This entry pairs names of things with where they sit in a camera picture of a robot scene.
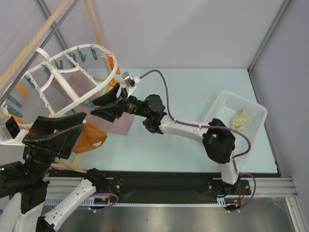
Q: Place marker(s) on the wooden drying rack frame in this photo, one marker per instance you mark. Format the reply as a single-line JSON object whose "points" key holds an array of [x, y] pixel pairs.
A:
{"points": [[36, 41]]}

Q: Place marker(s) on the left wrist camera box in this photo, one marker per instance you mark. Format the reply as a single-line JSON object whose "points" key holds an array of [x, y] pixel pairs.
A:
{"points": [[10, 132]]}

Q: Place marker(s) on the white round clip hanger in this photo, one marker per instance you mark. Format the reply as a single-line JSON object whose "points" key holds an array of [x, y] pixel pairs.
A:
{"points": [[58, 84]]}

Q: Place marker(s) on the white plastic basket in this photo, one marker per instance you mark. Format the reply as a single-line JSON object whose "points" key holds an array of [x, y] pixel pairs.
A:
{"points": [[227, 105]]}

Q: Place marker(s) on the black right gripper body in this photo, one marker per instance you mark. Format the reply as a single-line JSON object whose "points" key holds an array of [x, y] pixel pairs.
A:
{"points": [[122, 104]]}

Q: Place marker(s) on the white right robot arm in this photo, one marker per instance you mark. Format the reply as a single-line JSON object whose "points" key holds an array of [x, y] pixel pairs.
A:
{"points": [[217, 139]]}

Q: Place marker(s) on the pink cloth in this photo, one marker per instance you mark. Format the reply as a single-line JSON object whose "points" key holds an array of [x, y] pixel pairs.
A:
{"points": [[116, 123]]}

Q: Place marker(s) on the cream sock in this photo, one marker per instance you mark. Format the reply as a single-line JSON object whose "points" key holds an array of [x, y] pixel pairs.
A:
{"points": [[241, 121]]}

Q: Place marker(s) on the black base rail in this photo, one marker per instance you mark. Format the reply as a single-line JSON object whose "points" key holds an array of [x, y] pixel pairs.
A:
{"points": [[167, 188]]}

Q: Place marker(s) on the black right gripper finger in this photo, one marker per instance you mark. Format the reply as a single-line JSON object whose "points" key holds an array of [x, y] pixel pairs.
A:
{"points": [[110, 112], [108, 97]]}

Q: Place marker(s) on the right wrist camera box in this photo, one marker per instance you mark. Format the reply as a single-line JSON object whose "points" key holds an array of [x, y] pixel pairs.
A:
{"points": [[130, 82]]}

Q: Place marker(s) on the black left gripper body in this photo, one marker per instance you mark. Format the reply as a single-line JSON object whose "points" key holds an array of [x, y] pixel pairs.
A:
{"points": [[39, 162]]}

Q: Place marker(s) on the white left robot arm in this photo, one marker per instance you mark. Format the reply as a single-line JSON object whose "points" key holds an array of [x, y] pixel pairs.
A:
{"points": [[24, 182]]}

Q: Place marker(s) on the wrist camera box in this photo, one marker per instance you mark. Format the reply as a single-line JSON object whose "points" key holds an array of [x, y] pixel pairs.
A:
{"points": [[130, 82], [10, 132]]}

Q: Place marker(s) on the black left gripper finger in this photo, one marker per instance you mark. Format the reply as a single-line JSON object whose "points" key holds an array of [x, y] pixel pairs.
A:
{"points": [[59, 144], [47, 125]]}

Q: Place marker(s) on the orange sock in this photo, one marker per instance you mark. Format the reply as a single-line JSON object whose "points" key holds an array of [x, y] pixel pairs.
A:
{"points": [[91, 138]]}

